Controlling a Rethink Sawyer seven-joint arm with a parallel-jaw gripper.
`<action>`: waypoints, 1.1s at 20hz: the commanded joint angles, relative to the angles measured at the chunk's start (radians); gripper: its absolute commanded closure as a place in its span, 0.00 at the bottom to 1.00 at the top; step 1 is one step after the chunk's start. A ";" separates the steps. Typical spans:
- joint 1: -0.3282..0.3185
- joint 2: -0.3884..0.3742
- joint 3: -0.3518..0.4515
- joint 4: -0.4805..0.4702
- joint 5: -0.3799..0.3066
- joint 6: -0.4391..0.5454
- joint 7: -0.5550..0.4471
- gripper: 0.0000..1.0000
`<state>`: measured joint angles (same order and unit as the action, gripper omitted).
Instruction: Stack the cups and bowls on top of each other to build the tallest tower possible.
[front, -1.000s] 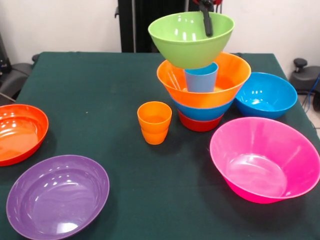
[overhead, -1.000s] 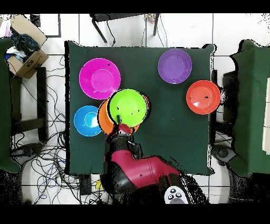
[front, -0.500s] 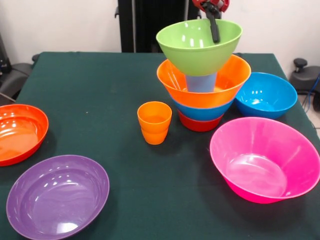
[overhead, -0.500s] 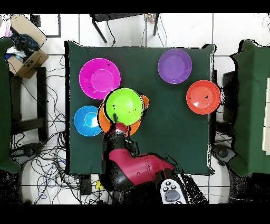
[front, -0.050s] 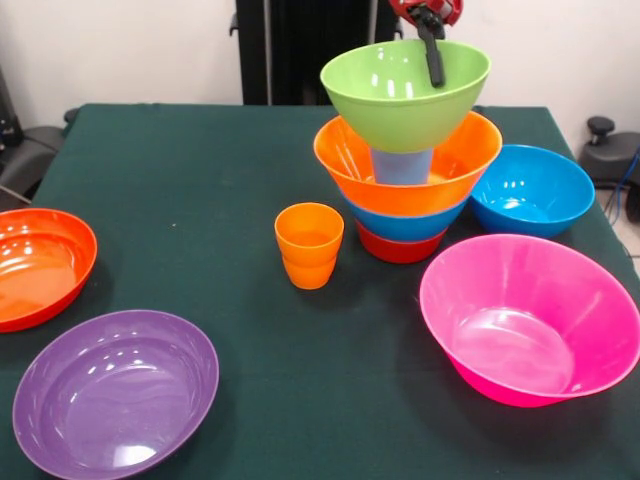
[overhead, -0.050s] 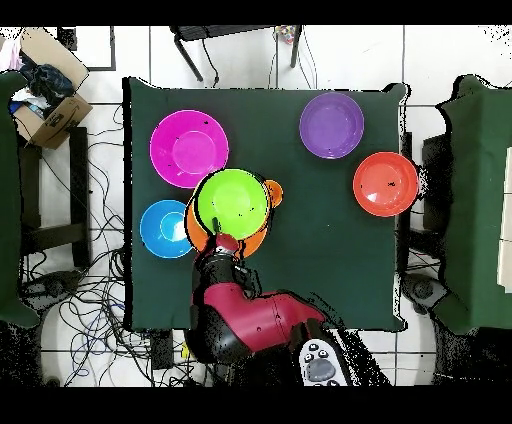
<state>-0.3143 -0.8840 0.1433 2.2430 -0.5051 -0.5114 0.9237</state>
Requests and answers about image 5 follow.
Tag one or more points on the black pedestal foot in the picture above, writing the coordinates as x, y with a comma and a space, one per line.
30, 155
610, 155

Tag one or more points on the orange cup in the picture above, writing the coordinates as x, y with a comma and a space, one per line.
308, 237
309, 277

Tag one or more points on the black equipment box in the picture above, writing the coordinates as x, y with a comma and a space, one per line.
7, 110

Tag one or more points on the large orange bowl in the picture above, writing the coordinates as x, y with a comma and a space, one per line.
400, 197

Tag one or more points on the green bowl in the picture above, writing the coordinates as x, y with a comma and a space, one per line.
395, 115

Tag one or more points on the large red-orange bowl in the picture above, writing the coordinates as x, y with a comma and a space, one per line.
35, 270

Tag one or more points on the small red bowl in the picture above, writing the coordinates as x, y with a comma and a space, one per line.
400, 252

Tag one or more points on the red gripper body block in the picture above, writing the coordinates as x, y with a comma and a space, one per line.
450, 7

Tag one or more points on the dark green table cloth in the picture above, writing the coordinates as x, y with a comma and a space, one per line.
150, 175

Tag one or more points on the blue cup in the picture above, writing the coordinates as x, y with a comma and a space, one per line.
402, 167

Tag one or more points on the pink bowl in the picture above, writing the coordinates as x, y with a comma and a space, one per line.
515, 340

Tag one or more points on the purple bowl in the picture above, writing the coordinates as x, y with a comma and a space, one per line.
110, 400

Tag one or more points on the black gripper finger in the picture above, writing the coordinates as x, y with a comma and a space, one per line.
440, 31
436, 65

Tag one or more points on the blue round bowl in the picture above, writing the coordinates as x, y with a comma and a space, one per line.
535, 200

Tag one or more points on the blue cone-shaped bowl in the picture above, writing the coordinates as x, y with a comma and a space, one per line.
410, 227

